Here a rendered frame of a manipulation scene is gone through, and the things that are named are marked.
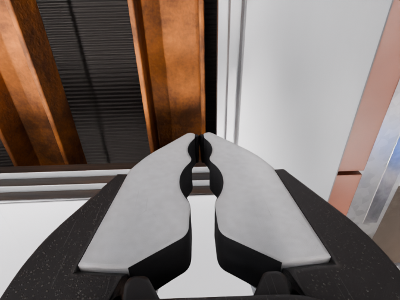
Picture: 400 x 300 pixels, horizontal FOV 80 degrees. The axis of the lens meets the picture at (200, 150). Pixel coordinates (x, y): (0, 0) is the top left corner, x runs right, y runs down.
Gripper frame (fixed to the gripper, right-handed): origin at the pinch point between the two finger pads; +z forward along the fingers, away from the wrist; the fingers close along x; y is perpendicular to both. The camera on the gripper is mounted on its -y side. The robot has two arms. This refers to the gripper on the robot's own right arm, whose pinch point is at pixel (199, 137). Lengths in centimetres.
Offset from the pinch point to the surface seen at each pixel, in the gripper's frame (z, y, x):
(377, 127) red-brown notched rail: 8.1, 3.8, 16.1
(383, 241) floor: 91, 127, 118
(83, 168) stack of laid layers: 8.4, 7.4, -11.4
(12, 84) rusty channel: 22.6, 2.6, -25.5
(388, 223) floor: 91, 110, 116
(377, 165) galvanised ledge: 22.7, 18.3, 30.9
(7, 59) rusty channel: 22.6, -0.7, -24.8
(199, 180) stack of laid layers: 6.8, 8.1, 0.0
